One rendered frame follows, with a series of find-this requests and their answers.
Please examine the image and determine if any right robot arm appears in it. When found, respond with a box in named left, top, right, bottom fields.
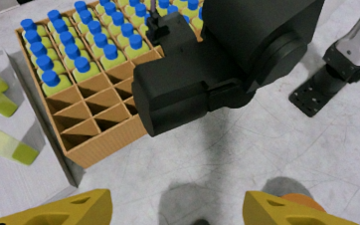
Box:
left=131, top=0, right=360, bottom=137

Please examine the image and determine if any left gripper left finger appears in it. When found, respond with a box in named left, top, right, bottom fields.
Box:
left=0, top=188, right=113, bottom=225

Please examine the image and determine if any brown cardboard carton with grid dividers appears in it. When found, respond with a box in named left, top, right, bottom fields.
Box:
left=14, top=0, right=165, bottom=169

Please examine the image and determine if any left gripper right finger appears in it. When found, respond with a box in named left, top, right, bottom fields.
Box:
left=242, top=190, right=359, bottom=225

